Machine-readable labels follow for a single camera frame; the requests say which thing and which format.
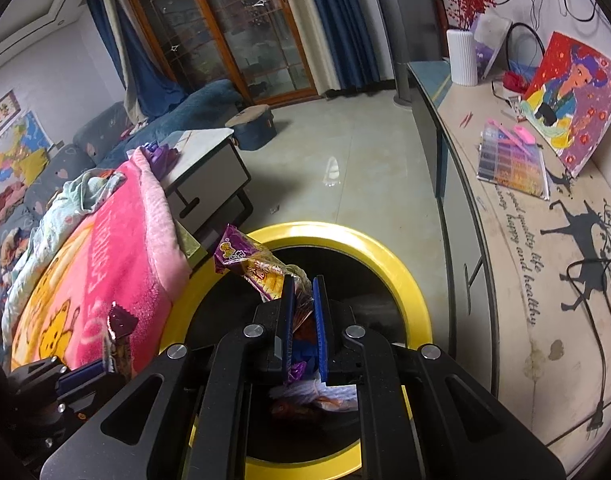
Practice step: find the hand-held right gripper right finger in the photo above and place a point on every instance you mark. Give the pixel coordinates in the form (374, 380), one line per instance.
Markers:
(321, 330)

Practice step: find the yellow rimmed black trash bin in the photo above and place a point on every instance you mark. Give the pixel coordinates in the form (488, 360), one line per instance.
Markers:
(385, 265)

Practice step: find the white framed board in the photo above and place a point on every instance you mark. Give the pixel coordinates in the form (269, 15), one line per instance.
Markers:
(493, 40)

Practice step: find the white paper roll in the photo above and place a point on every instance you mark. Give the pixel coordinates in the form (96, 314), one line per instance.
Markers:
(461, 57)

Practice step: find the blue plastic bag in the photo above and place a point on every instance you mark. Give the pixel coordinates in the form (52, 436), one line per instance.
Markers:
(303, 350)

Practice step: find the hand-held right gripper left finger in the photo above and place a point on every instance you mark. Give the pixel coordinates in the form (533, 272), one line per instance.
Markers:
(289, 330)

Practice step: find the white topped coffee table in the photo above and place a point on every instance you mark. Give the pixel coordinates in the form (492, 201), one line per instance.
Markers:
(210, 170)

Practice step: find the grey tower air conditioner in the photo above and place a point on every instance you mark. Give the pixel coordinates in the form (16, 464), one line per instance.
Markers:
(405, 35)

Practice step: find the framed embroidery scroll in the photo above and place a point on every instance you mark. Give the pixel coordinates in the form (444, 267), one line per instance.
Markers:
(0, 117)

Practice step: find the light blue printed blanket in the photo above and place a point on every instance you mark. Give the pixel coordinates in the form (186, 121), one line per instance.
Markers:
(70, 195)

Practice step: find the blue curtain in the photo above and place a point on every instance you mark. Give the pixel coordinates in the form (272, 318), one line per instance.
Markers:
(345, 25)
(150, 90)

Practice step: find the pink printed blanket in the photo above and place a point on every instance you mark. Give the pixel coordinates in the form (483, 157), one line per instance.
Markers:
(110, 260)

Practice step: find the blue patterned sofa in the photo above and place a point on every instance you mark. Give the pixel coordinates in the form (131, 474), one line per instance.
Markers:
(105, 130)

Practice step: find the long television cabinet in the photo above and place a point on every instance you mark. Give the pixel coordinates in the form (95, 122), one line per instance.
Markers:
(510, 285)

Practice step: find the red tweezers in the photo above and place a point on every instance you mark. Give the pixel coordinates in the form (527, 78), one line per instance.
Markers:
(465, 119)

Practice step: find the red pink clothes pile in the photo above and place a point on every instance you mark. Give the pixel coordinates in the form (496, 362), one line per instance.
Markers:
(10, 202)

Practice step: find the purple plastic bag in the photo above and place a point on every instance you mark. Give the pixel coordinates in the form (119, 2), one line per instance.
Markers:
(158, 160)

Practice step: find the country map poster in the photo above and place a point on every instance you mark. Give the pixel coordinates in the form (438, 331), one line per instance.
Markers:
(32, 132)

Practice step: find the red cloth bundle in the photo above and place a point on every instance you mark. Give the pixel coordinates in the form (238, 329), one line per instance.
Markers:
(514, 81)

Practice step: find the blue footstool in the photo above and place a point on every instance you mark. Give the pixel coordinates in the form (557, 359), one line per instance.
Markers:
(253, 127)

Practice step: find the white foam fruit net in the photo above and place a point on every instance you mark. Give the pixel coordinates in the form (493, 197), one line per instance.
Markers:
(310, 391)

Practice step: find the wooden framed glass door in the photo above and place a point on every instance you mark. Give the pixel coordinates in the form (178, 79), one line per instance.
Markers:
(235, 25)

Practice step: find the purple orange snack wrapper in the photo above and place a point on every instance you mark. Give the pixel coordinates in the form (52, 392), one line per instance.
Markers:
(235, 252)

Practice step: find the colourful patterned cloth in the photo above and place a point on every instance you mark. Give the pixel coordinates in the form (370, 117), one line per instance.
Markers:
(12, 252)

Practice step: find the colourful bead organiser box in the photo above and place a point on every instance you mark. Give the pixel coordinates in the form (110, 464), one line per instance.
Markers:
(515, 170)

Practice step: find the dark brown candy wrapper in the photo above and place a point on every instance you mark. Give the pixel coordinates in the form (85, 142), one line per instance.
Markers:
(120, 325)

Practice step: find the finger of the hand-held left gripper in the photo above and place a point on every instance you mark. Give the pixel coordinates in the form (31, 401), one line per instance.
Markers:
(85, 376)

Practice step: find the colourful figure painting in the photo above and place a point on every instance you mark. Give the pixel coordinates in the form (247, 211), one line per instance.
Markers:
(575, 105)

